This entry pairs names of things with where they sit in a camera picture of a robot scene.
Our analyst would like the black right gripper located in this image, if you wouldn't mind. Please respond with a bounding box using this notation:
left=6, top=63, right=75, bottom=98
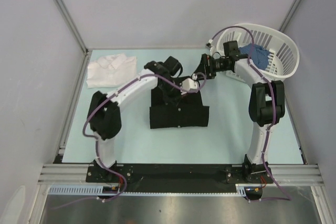
left=195, top=54, right=230, bottom=81

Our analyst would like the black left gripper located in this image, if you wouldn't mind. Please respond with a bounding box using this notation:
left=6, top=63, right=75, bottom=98
left=158, top=79, right=186, bottom=108

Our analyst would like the black long sleeve shirt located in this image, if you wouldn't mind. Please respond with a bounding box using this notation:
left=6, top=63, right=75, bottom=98
left=149, top=77, right=209, bottom=129

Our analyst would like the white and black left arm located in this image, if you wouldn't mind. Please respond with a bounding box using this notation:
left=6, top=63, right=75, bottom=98
left=82, top=61, right=199, bottom=183

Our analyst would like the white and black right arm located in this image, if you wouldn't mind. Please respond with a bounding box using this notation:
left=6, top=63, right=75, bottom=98
left=194, top=41, right=286, bottom=183

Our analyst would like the blue crumpled shirt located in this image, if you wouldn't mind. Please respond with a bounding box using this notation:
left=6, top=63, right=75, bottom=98
left=239, top=44, right=270, bottom=70

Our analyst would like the folded white shirt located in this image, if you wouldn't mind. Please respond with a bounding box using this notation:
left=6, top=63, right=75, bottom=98
left=86, top=54, right=137, bottom=89

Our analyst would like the white plastic laundry basket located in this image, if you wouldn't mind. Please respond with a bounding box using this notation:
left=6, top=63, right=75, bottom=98
left=210, top=23, right=300, bottom=81

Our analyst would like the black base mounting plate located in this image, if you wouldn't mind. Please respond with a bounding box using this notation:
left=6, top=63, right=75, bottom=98
left=86, top=162, right=274, bottom=194

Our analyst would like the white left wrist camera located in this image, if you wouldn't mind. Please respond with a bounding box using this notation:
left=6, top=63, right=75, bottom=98
left=180, top=74, right=200, bottom=95

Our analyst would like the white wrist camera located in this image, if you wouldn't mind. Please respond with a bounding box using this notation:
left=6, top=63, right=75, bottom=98
left=180, top=74, right=200, bottom=95
left=205, top=39, right=215, bottom=51

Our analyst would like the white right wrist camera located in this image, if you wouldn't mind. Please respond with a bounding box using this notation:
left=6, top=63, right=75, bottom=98
left=205, top=39, right=215, bottom=51

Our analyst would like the white slotted cable duct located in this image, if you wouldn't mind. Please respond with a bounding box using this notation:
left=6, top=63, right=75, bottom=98
left=48, top=185, right=261, bottom=197

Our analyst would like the aluminium frame rail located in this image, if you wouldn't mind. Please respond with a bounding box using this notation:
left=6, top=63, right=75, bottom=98
left=38, top=164, right=324, bottom=186

